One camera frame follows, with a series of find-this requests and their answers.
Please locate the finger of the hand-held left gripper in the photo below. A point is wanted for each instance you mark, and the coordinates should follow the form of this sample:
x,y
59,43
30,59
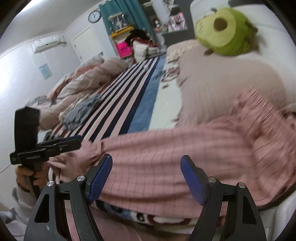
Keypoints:
x,y
67,147
69,138

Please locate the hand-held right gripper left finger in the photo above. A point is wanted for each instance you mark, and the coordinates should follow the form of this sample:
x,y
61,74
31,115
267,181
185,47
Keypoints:
x,y
99,180

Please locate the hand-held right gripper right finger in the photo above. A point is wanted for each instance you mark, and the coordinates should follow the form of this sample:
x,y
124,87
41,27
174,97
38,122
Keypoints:
x,y
192,180

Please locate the pink checked pants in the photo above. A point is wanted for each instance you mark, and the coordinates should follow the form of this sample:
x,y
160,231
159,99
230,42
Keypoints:
x,y
173,148

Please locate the person's left forearm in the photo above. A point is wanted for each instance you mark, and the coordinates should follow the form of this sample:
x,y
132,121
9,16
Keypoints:
x,y
23,204

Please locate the person's left hand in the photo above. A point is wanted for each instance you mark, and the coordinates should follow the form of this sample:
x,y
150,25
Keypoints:
x,y
23,173

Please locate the grey-blue garment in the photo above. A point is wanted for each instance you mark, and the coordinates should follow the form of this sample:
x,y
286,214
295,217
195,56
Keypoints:
x,y
78,113

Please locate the pink plaid comforter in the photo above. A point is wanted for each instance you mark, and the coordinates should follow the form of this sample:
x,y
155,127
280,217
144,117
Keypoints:
x,y
92,74

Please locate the striped fleece blanket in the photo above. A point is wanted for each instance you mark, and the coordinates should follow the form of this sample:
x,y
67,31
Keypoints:
x,y
129,92

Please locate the white air conditioner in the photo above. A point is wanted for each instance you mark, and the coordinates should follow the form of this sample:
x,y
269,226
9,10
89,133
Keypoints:
x,y
46,45

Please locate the white door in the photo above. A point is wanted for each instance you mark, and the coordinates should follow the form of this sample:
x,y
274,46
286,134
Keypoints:
x,y
87,44

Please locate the pink shopping bag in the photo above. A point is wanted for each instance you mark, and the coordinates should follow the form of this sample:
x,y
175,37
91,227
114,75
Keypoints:
x,y
123,49

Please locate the white remote control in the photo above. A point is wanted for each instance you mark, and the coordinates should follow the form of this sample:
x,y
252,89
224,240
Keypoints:
x,y
146,67

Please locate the pink pillow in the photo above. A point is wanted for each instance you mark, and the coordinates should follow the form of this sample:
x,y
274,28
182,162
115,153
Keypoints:
x,y
219,76

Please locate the yellow shelf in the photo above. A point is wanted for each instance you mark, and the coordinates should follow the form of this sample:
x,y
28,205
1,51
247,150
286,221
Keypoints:
x,y
118,33

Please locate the pile of clothes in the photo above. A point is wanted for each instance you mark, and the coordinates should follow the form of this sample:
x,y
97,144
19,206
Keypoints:
x,y
143,44

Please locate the glass display case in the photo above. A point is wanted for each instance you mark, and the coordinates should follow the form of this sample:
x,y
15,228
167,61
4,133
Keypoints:
x,y
116,22

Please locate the floral pillow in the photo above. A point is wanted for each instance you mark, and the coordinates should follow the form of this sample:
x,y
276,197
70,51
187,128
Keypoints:
x,y
182,49

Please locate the teal curtain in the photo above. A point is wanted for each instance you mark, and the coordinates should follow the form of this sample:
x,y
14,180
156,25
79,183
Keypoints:
x,y
134,14

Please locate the dark bookshelf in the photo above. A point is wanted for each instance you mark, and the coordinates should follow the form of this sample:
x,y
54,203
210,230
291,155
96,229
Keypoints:
x,y
182,34

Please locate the green avocado plush toy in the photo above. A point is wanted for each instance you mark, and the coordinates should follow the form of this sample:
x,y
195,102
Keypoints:
x,y
226,37

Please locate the small blue wall poster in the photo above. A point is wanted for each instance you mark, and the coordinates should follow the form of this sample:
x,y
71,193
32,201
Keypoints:
x,y
45,71

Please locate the round wall clock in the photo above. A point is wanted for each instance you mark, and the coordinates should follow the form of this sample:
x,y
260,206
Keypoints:
x,y
94,16

